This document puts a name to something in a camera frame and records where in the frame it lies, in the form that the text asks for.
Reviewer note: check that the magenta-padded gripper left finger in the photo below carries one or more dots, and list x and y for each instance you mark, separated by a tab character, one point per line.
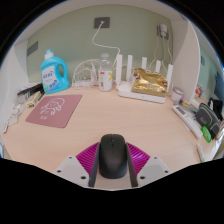
87	160

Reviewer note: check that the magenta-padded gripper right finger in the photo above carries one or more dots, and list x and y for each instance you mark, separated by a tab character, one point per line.
138	160

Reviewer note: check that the black computer mouse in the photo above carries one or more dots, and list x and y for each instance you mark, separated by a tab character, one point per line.
113	156

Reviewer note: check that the pink printed mouse pad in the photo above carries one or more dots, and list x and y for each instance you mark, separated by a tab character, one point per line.
55	111

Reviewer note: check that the white remote control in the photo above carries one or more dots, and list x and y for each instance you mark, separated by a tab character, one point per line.
188	121

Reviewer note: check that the white router with antennas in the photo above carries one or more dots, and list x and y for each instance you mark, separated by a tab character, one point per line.
140	96

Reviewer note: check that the small green packet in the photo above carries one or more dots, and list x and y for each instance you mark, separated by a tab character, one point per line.
206	134

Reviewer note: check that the small pink jar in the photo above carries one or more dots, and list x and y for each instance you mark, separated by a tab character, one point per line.
177	95

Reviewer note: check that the gold foil bag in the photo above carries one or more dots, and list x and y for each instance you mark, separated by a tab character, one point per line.
149	82

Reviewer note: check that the small beige box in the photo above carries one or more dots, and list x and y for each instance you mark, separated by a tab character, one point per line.
33	99

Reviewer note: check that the grey zip pouch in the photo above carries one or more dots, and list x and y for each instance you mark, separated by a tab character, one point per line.
208	118

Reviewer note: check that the clear bottle with white label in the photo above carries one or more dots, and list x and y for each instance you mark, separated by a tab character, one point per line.
105	78

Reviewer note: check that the clear plastic bags of items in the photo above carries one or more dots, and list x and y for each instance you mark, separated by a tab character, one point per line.
13	118

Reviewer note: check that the stack of books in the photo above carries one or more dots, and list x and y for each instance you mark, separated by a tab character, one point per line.
30	90

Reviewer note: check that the blue detergent bottle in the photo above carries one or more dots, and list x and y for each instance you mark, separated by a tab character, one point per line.
53	75

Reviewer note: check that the black cloth bundle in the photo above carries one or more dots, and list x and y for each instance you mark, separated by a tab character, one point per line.
216	105

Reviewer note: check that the white wall shelf unit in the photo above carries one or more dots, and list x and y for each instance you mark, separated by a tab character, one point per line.
184	66

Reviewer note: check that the grey side wall socket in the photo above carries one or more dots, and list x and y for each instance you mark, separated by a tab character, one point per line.
203	60

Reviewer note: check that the grey blank wall plate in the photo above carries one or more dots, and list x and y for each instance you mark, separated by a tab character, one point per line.
32	48

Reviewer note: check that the white wall charger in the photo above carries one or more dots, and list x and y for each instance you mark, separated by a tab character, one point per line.
163	30

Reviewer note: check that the dark grey wall socket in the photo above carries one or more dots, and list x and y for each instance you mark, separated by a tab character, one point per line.
101	22

